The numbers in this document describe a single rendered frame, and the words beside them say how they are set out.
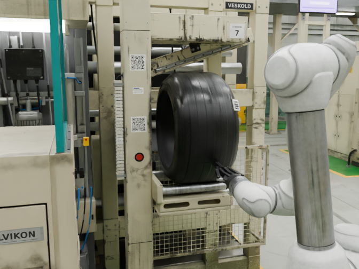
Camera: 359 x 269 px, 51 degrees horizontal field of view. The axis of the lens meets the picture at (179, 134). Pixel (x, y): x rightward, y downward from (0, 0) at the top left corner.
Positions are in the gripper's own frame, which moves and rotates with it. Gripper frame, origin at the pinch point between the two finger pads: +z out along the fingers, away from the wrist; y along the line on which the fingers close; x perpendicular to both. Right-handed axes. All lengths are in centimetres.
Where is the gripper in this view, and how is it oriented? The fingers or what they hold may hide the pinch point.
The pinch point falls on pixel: (219, 167)
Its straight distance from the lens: 171.8
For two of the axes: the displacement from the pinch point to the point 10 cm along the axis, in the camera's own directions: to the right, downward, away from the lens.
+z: -2.7, -2.8, 9.2
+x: -0.3, 9.6, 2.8
